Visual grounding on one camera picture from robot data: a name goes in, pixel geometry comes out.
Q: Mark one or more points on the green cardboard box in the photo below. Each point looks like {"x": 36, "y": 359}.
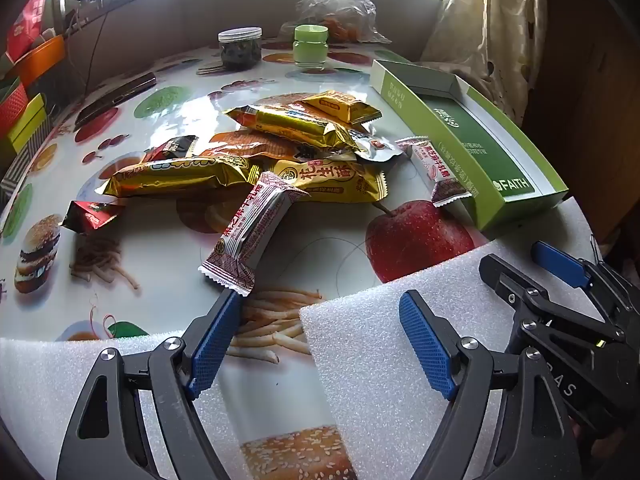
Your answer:
{"x": 480, "y": 150}

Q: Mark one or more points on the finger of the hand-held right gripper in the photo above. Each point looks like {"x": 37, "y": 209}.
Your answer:
{"x": 560, "y": 262}
{"x": 505, "y": 280}

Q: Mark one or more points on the red black snack packet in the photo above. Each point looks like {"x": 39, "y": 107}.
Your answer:
{"x": 172, "y": 147}

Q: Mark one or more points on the printed fruit tablecloth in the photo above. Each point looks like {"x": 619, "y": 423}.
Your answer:
{"x": 150, "y": 240}

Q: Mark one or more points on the white red patterned snack bar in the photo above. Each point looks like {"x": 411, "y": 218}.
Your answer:
{"x": 432, "y": 165}
{"x": 250, "y": 230}

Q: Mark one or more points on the yellow snack packet red print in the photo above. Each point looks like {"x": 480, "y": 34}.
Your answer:
{"x": 330, "y": 180}

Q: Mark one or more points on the brown wooden cabinet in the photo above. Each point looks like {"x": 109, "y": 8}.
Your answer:
{"x": 590, "y": 85}

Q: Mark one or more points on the red box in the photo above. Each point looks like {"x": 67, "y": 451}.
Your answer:
{"x": 12, "y": 107}

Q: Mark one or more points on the cream patterned curtain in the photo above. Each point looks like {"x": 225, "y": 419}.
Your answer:
{"x": 480, "y": 35}

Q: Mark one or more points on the red carton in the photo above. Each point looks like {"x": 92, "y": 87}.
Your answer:
{"x": 27, "y": 20}

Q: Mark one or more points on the long gold snack packet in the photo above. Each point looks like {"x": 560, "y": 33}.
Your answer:
{"x": 290, "y": 122}

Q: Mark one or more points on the green jar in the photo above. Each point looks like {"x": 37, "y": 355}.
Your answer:
{"x": 310, "y": 47}

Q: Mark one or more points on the orange fruit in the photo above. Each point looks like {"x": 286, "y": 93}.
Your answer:
{"x": 342, "y": 30}

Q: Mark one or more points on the yellow green box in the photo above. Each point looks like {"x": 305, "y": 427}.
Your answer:
{"x": 25, "y": 125}

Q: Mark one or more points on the orange box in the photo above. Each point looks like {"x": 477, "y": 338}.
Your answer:
{"x": 42, "y": 57}

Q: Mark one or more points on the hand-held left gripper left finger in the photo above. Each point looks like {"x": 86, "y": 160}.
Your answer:
{"x": 215, "y": 345}

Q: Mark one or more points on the yellow snack packet orange label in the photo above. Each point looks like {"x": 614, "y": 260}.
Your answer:
{"x": 340, "y": 107}

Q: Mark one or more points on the black smartphone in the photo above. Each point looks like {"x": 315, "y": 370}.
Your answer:
{"x": 115, "y": 100}

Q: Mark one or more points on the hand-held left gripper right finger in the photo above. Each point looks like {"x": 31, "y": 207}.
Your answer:
{"x": 425, "y": 345}

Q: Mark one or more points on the pile of snack packets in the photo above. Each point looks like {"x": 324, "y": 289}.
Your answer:
{"x": 175, "y": 175}

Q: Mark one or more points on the orange white snack packet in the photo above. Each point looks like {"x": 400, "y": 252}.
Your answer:
{"x": 250, "y": 145}
{"x": 377, "y": 147}

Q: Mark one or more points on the clear jar white lid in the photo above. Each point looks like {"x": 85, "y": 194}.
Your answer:
{"x": 240, "y": 50}

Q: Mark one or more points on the small red snack packet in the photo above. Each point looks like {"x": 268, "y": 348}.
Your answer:
{"x": 90, "y": 215}

